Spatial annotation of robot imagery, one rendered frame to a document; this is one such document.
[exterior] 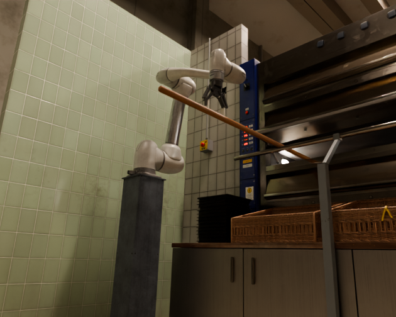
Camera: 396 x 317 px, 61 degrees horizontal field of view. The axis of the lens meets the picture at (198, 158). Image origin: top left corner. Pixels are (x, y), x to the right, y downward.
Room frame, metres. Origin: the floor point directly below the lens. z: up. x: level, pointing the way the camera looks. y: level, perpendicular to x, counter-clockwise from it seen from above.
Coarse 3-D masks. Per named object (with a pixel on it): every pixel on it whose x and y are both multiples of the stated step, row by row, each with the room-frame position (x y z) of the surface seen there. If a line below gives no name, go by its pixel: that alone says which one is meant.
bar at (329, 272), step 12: (348, 132) 1.69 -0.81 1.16; (360, 132) 1.65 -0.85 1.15; (300, 144) 1.89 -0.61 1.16; (312, 144) 1.85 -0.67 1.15; (336, 144) 1.71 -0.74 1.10; (240, 156) 2.20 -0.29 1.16; (252, 156) 2.14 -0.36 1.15; (324, 168) 1.57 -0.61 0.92; (324, 180) 1.57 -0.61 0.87; (324, 192) 1.57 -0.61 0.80; (324, 204) 1.58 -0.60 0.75; (324, 216) 1.58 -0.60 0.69; (324, 228) 1.58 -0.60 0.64; (324, 240) 1.58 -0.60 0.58; (324, 252) 1.59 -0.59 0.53; (324, 264) 1.59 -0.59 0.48; (336, 276) 1.59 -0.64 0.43; (336, 288) 1.58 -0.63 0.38; (336, 300) 1.58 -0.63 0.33; (336, 312) 1.57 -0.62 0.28
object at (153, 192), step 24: (144, 192) 2.16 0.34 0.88; (120, 216) 2.27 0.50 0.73; (144, 216) 2.17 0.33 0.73; (120, 240) 2.25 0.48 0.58; (144, 240) 2.18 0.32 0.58; (120, 264) 2.23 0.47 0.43; (144, 264) 2.19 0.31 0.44; (120, 288) 2.21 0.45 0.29; (144, 288) 2.20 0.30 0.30; (120, 312) 2.19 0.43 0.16; (144, 312) 2.21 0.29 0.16
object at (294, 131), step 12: (348, 108) 1.90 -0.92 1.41; (360, 108) 1.86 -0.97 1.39; (372, 108) 1.84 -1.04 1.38; (384, 108) 1.82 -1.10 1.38; (300, 120) 2.13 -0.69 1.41; (312, 120) 2.07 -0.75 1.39; (324, 120) 2.04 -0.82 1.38; (336, 120) 2.03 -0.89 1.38; (348, 120) 2.01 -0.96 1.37; (360, 120) 1.99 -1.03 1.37; (372, 120) 1.97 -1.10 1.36; (264, 132) 2.33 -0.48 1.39; (276, 132) 2.29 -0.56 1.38; (288, 132) 2.27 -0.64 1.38; (300, 132) 2.24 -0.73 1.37; (312, 132) 2.22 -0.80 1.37; (324, 132) 2.20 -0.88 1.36
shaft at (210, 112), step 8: (160, 88) 1.31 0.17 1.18; (176, 96) 1.37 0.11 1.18; (184, 96) 1.41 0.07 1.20; (192, 104) 1.45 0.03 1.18; (200, 104) 1.48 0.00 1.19; (208, 112) 1.53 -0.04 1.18; (216, 112) 1.57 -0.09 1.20; (224, 120) 1.62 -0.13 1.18; (232, 120) 1.66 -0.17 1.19; (240, 128) 1.73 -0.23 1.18; (248, 128) 1.77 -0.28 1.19; (256, 136) 1.85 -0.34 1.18; (264, 136) 1.88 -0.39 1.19; (272, 144) 1.97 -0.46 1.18; (280, 144) 2.01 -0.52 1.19; (296, 152) 2.16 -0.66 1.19
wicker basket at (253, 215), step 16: (272, 208) 2.42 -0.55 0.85; (288, 208) 2.33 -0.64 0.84; (304, 208) 2.25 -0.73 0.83; (240, 224) 2.06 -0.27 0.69; (256, 224) 1.98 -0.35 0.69; (272, 224) 1.90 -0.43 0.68; (288, 224) 1.83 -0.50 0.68; (304, 224) 1.76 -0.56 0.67; (320, 224) 1.77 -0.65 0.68; (240, 240) 2.06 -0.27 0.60; (256, 240) 1.97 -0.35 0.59; (272, 240) 1.90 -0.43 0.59; (288, 240) 1.83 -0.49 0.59; (304, 240) 1.76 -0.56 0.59; (320, 240) 1.76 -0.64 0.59
